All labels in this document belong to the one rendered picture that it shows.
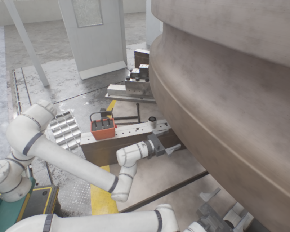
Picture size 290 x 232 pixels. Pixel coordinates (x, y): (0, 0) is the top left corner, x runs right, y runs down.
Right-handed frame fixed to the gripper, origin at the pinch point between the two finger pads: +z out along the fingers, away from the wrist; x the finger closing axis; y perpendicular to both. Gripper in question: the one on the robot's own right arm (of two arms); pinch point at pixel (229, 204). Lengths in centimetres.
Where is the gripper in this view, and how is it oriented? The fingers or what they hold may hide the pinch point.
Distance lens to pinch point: 83.2
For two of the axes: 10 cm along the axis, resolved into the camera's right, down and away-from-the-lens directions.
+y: 0.0, 7.6, 6.5
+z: 8.3, -3.6, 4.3
